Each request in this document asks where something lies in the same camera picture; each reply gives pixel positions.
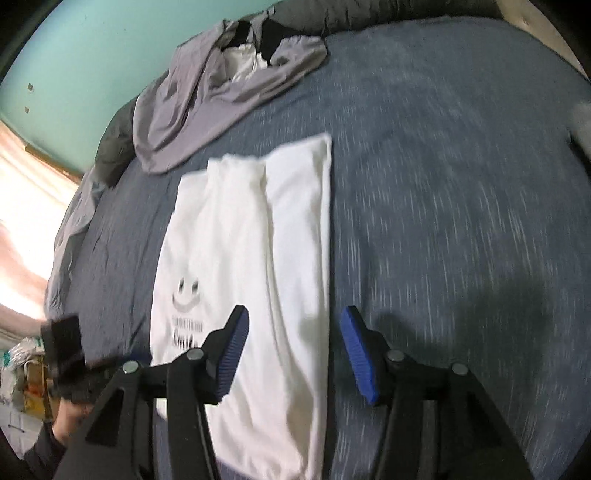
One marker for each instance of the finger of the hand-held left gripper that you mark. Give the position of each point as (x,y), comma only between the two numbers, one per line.
(104,365)

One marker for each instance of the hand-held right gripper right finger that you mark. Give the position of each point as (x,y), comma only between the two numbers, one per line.
(360,360)

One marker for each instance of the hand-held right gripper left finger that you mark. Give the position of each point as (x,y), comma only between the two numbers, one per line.
(233,355)

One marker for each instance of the white long-sleeved shirt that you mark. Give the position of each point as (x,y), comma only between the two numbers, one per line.
(286,277)

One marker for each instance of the person's left hand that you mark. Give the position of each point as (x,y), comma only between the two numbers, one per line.
(69,417)

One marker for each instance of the colourful clutter pile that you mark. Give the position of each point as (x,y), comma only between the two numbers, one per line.
(27,369)

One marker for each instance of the light grey blanket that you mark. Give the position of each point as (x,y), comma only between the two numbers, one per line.
(69,249)

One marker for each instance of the blue bed sheet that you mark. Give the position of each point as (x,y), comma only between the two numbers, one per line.
(461,207)

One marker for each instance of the grey jacket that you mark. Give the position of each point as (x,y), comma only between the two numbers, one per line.
(184,115)

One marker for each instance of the white garment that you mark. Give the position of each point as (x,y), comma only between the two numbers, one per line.
(240,62)

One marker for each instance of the cream tufted headboard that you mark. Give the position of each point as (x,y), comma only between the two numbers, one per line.
(549,32)

